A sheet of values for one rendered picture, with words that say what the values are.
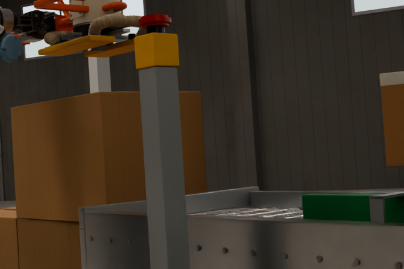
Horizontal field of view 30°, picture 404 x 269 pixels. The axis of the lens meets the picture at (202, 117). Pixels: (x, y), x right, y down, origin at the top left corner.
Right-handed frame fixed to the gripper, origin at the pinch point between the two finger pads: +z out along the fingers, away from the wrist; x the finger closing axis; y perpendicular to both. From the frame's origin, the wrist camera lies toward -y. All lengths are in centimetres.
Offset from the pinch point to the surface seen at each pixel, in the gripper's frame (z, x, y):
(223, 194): 20, -65, 65
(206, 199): 12, -66, 65
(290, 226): -33, -66, 142
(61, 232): -18, -74, 26
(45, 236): -18, -76, 16
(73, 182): -19, -58, 37
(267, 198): 32, -67, 74
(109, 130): -17, -42, 56
